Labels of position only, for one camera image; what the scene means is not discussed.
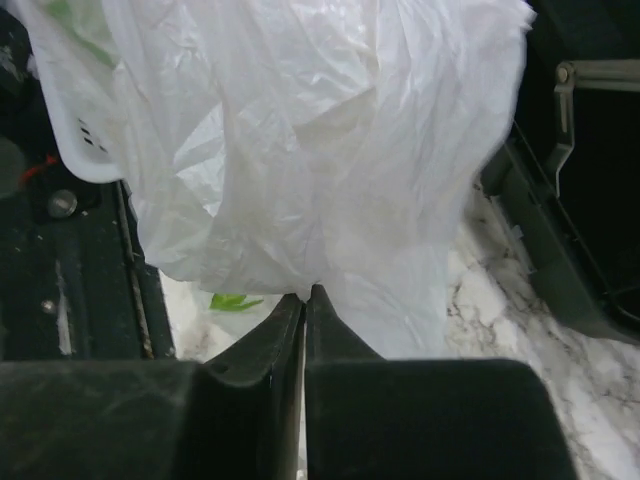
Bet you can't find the white perforated plastic basket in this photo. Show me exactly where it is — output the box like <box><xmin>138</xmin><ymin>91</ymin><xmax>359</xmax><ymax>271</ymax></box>
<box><xmin>9</xmin><ymin>0</ymin><xmax>126</xmax><ymax>184</ymax></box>

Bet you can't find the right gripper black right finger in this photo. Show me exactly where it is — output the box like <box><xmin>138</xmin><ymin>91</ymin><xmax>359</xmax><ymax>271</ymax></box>
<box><xmin>305</xmin><ymin>285</ymin><xmax>577</xmax><ymax>480</ymax></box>

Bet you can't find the black plastic toolbox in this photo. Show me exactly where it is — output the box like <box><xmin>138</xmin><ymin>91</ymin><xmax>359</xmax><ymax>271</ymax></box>
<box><xmin>480</xmin><ymin>1</ymin><xmax>639</xmax><ymax>345</ymax></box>

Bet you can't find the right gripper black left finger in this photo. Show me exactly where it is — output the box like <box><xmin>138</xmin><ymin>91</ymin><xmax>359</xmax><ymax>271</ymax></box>
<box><xmin>1</xmin><ymin>295</ymin><xmax>304</xmax><ymax>479</ymax></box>

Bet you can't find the white plastic bag lemon print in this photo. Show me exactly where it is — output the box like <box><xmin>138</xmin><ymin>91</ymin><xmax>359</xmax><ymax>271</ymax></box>
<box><xmin>9</xmin><ymin>0</ymin><xmax>539</xmax><ymax>366</ymax></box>

